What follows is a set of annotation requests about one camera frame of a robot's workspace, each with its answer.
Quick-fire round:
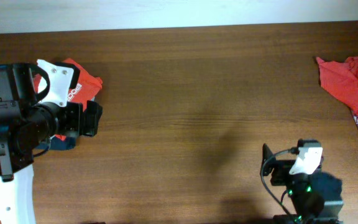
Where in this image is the dark navy folded garment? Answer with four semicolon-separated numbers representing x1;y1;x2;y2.
36;136;76;151

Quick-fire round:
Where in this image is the orange soccer t-shirt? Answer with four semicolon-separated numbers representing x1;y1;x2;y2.
33;58;103;141

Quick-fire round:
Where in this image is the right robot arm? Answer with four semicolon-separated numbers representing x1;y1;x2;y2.
260;139;344;224

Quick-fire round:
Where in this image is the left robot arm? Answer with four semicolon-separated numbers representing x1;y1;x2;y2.
0;60;103;223

